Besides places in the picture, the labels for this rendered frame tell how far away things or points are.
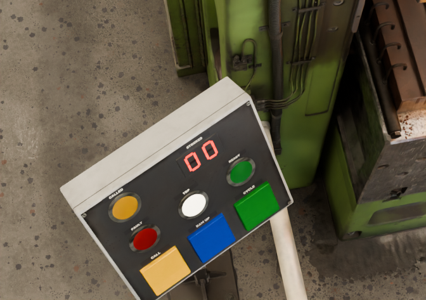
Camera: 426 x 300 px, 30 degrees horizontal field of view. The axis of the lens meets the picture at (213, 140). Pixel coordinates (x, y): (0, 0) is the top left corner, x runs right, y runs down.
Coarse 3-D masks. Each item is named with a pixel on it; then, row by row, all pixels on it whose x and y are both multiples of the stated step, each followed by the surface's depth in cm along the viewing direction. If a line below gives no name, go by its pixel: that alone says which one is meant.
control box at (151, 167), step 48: (240, 96) 131; (144, 144) 130; (192, 144) 129; (240, 144) 134; (96, 192) 126; (144, 192) 129; (192, 192) 134; (240, 192) 140; (288, 192) 146; (96, 240) 129; (144, 288) 140
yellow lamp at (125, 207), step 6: (126, 198) 127; (132, 198) 128; (120, 204) 127; (126, 204) 128; (132, 204) 128; (114, 210) 127; (120, 210) 128; (126, 210) 128; (132, 210) 129; (114, 216) 128; (120, 216) 129; (126, 216) 129
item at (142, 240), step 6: (150, 228) 133; (138, 234) 132; (144, 234) 133; (150, 234) 134; (156, 234) 134; (138, 240) 133; (144, 240) 134; (150, 240) 134; (138, 246) 134; (144, 246) 134; (150, 246) 135
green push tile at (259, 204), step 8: (264, 184) 141; (256, 192) 141; (264, 192) 142; (272, 192) 143; (240, 200) 141; (248, 200) 141; (256, 200) 142; (264, 200) 143; (272, 200) 144; (240, 208) 141; (248, 208) 142; (256, 208) 143; (264, 208) 144; (272, 208) 145; (240, 216) 142; (248, 216) 143; (256, 216) 144; (264, 216) 145; (248, 224) 144; (256, 224) 145
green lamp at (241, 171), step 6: (240, 162) 136; (246, 162) 137; (234, 168) 136; (240, 168) 136; (246, 168) 137; (234, 174) 137; (240, 174) 137; (246, 174) 138; (234, 180) 137; (240, 180) 138
